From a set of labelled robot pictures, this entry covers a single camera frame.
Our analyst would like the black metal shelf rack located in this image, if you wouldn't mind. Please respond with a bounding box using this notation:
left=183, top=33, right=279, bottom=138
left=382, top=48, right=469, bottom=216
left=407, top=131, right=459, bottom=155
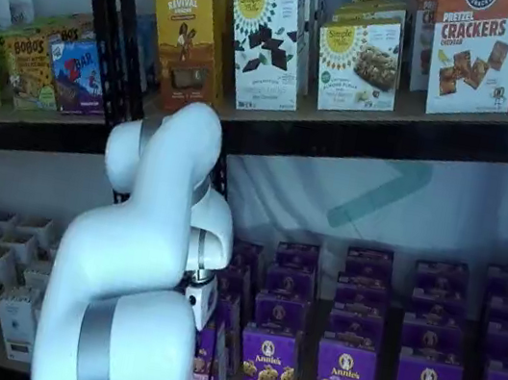
left=39, top=0, right=508, bottom=380
left=0, top=0, right=155, bottom=255

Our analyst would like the Simple Mills bar box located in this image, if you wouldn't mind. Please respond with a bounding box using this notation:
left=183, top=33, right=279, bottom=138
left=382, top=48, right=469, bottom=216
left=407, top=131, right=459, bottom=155
left=306, top=10, right=409, bottom=122
left=330, top=0, right=414, bottom=36

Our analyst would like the orange pretzel crackers box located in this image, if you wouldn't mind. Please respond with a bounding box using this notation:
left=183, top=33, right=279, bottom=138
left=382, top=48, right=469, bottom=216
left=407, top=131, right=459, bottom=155
left=400, top=0, right=444, bottom=94
left=418, top=0, right=508, bottom=128

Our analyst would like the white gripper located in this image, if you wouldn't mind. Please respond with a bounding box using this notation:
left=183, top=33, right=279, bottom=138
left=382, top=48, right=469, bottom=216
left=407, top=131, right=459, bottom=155
left=176, top=275, right=221, bottom=334

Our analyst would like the white Simple Mills box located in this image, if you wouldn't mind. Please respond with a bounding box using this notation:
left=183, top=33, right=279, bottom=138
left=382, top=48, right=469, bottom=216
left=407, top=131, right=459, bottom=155
left=214, top=0, right=316, bottom=119

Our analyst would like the orange Bobo's box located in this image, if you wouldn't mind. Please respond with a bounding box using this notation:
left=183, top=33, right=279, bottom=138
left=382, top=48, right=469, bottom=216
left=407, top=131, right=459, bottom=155
left=0, top=31, right=68, bottom=115
left=46, top=12, right=99, bottom=52

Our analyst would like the purple box violet patch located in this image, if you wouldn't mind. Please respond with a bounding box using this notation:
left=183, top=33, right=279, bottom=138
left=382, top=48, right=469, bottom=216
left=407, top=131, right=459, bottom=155
left=235, top=327, right=307, bottom=380

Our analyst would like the blue Z Bar box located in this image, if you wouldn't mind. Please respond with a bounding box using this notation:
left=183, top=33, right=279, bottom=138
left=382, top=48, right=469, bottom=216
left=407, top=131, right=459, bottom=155
left=38, top=35, right=116, bottom=121

